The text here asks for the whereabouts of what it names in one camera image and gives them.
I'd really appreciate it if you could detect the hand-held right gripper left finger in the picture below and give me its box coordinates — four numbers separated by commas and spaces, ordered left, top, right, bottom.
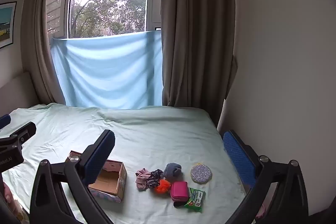
29, 130, 116, 224

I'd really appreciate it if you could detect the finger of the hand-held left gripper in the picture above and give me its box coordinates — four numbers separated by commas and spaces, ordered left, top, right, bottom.
0, 114, 11, 130
0, 122, 36, 155

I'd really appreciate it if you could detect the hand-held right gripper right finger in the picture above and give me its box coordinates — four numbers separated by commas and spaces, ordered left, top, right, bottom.
223, 130, 309, 224

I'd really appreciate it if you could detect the cardboard box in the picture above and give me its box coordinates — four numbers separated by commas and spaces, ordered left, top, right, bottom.
64, 151, 128, 203

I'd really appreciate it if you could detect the clear glittery pouch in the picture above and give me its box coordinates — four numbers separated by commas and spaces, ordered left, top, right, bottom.
190, 163, 213, 184

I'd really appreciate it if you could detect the black patterned scrunchie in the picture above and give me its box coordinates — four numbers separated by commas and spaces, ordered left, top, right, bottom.
146, 169, 164, 189

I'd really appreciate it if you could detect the green tissue packet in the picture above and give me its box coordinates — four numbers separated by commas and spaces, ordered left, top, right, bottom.
184, 187, 206, 213

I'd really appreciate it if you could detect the pink plastic box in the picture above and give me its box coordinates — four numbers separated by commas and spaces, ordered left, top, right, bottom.
170, 181, 189, 201

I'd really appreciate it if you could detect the grey sock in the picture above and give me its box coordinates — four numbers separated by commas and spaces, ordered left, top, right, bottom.
163, 162, 182, 180

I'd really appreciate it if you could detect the orange fluffy pompom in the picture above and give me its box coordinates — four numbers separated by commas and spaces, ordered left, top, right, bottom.
154, 179, 172, 194

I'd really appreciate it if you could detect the person's left hand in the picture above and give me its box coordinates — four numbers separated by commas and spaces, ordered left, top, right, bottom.
0, 183, 15, 214

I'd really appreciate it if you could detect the beige headboard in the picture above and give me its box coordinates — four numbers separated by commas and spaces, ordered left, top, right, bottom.
0, 70, 40, 114

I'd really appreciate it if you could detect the pink scrunchie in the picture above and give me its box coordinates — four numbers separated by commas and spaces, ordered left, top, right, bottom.
135, 168, 154, 191

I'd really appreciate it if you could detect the pale green bed sheet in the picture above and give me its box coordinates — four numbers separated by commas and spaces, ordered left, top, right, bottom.
0, 103, 248, 224

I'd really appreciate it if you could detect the light blue hanging cloth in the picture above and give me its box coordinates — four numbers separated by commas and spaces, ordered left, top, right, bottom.
50, 30, 164, 110

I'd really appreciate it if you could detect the brown curtain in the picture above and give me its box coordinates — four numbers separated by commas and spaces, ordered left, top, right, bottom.
25, 0, 67, 105
160, 0, 238, 109

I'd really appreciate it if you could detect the wall poster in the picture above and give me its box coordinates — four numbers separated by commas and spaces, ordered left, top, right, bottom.
0, 1, 17, 49

